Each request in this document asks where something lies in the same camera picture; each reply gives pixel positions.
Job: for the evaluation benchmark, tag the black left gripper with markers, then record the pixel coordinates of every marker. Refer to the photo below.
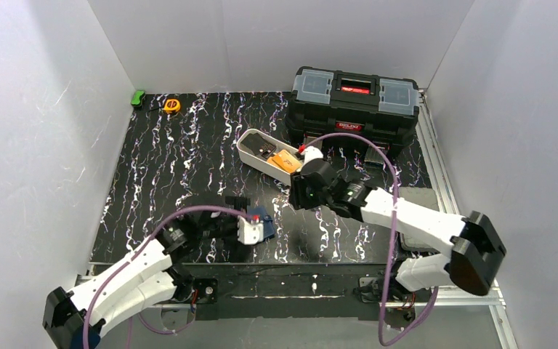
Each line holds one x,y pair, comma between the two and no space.
230,221

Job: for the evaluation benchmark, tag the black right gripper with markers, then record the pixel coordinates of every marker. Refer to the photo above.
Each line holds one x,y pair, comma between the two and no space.
296,187

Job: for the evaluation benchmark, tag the blue leather card holder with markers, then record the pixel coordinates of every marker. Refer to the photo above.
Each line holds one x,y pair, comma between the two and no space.
268,227

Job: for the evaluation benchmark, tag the orange card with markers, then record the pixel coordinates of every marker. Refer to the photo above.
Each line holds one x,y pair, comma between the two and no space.
285,161

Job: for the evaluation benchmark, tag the white oblong plastic tray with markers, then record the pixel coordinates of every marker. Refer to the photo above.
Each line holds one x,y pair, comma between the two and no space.
259,163

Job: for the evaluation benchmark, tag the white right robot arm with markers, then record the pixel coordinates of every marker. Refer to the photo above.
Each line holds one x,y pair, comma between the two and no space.
469,250

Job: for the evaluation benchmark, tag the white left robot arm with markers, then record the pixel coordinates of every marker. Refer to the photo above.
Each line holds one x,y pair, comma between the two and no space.
150,274

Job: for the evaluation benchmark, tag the black card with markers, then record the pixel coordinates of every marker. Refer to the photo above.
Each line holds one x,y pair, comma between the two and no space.
259,146

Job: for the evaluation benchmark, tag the black marbled table mat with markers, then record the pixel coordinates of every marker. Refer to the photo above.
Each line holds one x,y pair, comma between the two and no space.
190,158

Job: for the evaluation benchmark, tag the black plastic toolbox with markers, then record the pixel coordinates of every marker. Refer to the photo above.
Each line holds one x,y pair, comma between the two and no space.
381,109

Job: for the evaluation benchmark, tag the grey pad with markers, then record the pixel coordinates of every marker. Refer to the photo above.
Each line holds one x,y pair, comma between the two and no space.
425,197

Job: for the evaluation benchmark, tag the yellow tape measure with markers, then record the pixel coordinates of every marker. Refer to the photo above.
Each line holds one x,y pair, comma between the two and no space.
172,106

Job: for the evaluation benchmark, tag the green small object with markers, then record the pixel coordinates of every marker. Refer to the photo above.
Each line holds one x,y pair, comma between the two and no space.
138,98

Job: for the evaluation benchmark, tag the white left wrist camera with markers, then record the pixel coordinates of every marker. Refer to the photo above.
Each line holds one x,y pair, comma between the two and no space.
250,232

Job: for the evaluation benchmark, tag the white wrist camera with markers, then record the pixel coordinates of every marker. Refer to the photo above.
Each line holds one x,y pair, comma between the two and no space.
250,232
310,153

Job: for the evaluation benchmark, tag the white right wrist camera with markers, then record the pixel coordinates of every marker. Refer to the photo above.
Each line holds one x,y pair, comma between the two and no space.
310,153

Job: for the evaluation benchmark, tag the aluminium frame rail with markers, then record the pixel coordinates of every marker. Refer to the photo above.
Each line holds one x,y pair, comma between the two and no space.
278,283

